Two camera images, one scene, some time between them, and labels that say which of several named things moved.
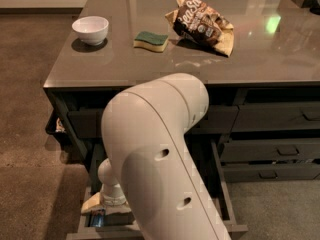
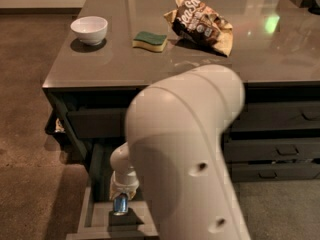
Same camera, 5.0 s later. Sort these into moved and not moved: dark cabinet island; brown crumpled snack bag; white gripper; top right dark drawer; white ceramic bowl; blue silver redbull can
Moved: white gripper; blue silver redbull can
Not moved: white ceramic bowl; top right dark drawer; brown crumpled snack bag; dark cabinet island
